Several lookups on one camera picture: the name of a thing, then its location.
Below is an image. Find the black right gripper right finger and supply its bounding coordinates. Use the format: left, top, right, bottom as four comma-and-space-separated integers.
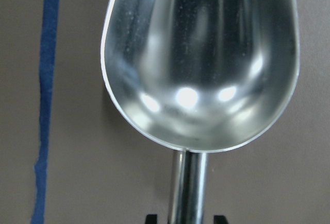
213, 215, 228, 224

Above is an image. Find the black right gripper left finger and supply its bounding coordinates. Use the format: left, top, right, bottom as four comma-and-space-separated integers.
145, 214, 157, 224

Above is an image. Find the metal ice scoop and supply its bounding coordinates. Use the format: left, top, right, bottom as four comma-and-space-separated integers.
100, 0, 300, 223

